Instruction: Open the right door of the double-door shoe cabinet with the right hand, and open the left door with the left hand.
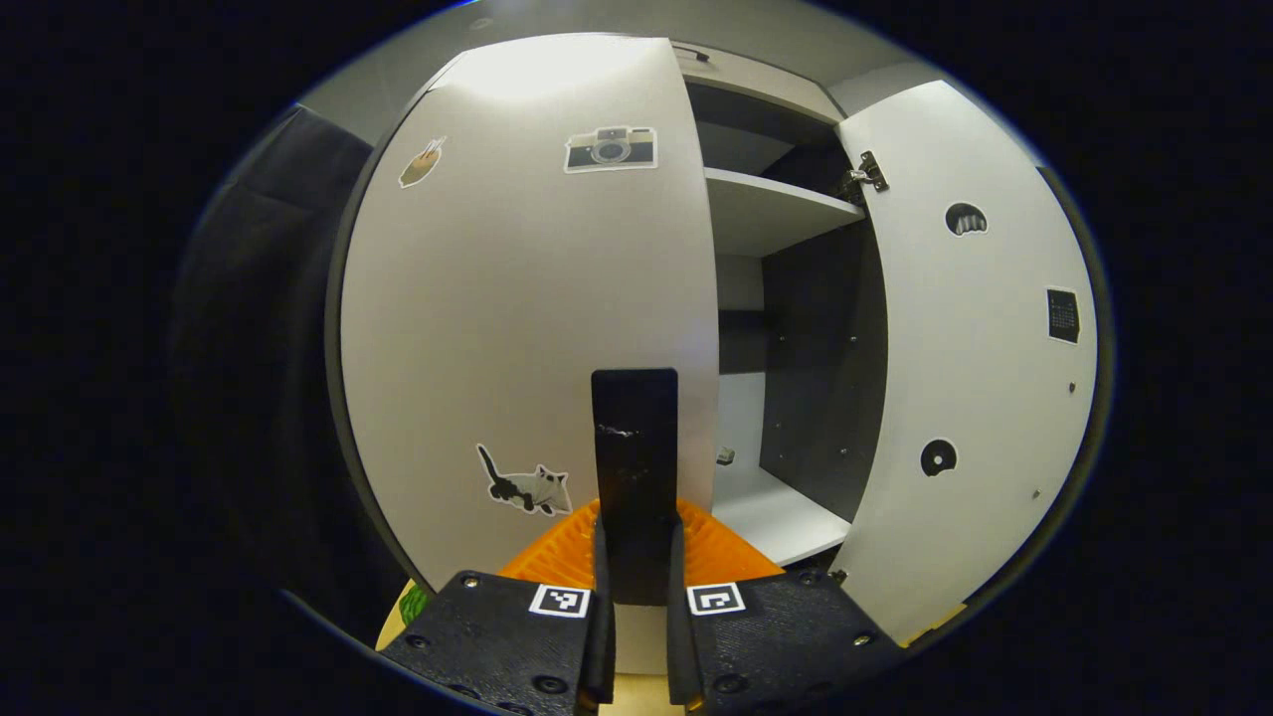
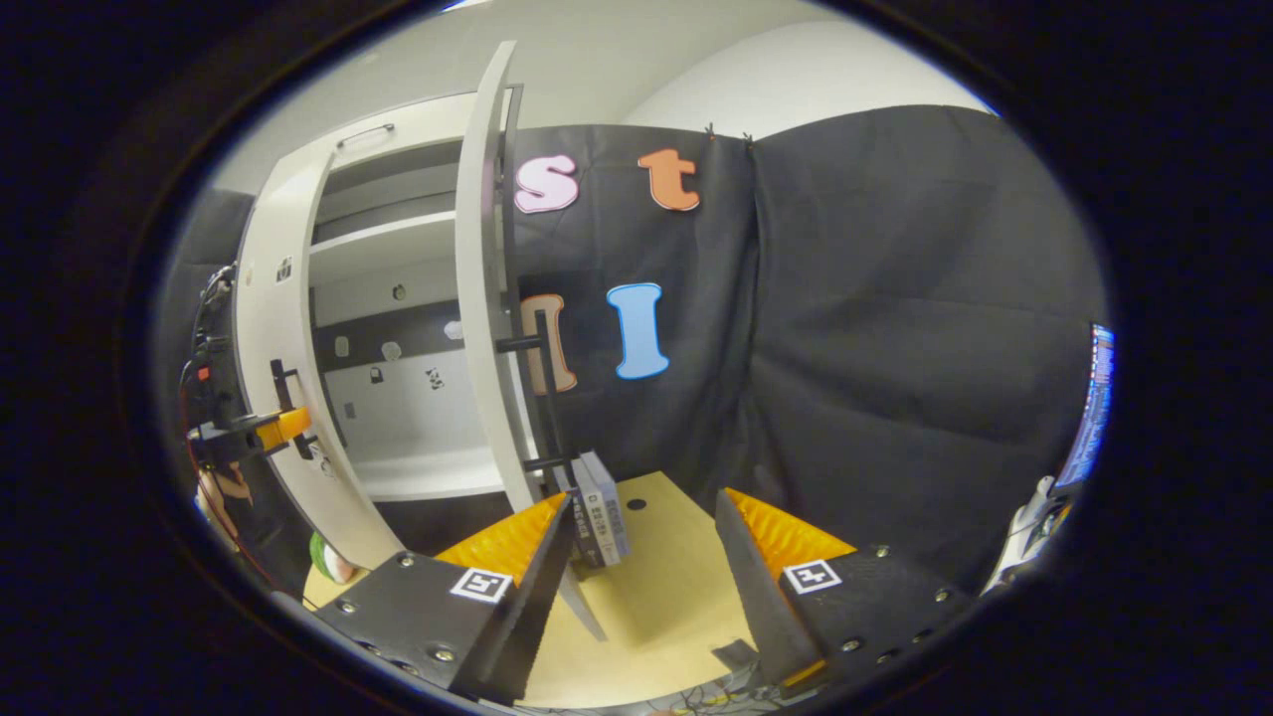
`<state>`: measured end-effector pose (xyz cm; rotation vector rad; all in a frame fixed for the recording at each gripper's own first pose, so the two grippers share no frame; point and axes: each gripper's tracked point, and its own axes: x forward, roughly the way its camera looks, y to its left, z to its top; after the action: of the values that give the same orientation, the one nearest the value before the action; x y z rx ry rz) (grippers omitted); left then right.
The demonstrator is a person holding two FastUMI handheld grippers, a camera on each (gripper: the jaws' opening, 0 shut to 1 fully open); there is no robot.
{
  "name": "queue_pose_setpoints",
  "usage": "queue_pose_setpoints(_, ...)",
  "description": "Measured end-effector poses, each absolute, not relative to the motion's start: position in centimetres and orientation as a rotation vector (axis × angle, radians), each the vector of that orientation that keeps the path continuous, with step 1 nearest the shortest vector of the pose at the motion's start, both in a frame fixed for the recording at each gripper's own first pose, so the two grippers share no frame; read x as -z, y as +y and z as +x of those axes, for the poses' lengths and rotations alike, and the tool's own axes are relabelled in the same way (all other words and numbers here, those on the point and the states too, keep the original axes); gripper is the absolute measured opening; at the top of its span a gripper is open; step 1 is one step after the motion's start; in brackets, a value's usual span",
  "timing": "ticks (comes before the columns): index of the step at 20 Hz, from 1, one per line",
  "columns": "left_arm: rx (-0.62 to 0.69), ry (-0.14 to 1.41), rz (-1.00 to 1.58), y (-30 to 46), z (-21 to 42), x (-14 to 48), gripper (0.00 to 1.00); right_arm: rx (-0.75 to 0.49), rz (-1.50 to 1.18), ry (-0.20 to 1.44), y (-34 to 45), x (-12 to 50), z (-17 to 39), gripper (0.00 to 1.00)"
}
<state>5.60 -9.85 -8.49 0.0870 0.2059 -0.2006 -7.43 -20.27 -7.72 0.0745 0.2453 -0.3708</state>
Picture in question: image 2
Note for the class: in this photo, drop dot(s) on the white double-door shoe cabinet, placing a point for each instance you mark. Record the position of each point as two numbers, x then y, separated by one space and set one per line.
418 467

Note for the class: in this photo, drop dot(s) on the white plastic device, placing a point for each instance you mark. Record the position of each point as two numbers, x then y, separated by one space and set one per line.
1024 527

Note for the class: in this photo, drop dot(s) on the computer monitor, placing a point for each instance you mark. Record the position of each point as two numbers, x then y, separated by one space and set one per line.
1094 398

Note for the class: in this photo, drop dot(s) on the grey flat box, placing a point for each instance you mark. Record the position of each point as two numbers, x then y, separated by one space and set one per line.
612 507

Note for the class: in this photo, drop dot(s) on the small black plate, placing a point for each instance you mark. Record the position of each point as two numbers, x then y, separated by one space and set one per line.
736 656

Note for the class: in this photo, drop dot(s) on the white shoe cabinet door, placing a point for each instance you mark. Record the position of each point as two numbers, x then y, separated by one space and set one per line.
269 328
482 298

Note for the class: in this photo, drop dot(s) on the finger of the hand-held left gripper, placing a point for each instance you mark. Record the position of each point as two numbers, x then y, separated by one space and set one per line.
283 428

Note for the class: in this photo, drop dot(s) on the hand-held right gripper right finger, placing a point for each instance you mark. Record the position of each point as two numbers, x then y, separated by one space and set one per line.
761 597

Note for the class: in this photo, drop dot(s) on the white cabinet drawer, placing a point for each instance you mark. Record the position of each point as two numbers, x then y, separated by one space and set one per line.
418 124

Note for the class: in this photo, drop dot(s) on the white flat box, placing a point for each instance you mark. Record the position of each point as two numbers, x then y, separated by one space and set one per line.
592 522

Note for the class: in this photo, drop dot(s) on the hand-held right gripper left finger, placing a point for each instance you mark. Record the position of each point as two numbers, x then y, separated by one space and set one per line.
537 597

